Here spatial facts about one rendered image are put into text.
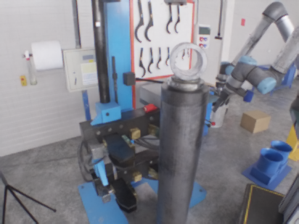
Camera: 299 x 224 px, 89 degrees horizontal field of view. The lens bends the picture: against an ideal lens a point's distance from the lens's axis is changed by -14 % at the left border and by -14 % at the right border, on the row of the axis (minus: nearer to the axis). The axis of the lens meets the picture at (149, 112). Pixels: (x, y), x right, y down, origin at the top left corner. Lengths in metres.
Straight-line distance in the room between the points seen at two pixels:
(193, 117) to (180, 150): 0.17
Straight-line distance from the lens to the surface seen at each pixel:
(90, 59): 1.78
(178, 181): 0.94
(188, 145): 0.80
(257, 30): 1.54
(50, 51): 1.71
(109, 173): 1.57
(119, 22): 1.42
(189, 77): 0.72
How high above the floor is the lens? 1.68
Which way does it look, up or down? 25 degrees down
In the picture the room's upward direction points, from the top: straight up
